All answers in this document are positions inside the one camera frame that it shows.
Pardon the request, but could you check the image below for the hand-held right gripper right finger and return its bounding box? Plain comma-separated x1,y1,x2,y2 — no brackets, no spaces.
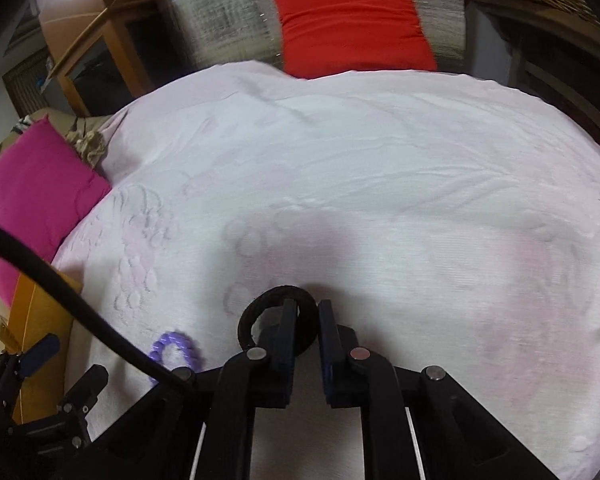
317,300,561,480

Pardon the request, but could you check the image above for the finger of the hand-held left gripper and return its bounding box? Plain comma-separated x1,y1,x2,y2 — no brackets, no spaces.
0,334,61,411
55,364,110,448

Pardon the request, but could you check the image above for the dark background cabinet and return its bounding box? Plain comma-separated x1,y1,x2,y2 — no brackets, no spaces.
2,45,56,116

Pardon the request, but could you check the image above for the silver insulation panel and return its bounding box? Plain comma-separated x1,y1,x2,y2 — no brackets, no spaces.
145,0,468,73

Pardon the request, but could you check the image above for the wooden bench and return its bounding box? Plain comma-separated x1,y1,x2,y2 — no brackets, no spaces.
472,0,600,161

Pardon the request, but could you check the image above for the pink pillow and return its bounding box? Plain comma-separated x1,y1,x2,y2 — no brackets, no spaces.
0,115,113,306

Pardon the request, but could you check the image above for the patterned fringed cloth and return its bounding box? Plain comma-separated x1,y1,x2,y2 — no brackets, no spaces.
10,115,111,168

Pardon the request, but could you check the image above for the beige sofa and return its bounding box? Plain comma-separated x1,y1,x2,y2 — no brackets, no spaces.
0,107,81,341

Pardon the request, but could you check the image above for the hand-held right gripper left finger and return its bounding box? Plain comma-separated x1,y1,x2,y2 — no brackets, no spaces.
92,299,301,480

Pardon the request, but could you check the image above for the orange cardboard box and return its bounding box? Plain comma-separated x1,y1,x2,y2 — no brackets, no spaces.
0,270,86,423

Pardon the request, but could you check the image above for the red pillow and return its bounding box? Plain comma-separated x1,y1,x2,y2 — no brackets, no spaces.
271,0,438,80

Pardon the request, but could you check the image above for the wooden arched cabinet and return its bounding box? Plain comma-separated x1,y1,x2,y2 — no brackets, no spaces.
37,0,201,116

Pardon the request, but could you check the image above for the purple bead bracelet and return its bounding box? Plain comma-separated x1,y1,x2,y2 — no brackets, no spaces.
150,330,206,388

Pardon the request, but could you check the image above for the black cable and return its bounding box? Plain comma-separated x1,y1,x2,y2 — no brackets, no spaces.
0,217,196,393

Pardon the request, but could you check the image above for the black hair tie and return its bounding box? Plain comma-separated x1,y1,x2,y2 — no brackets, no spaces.
237,285,318,361

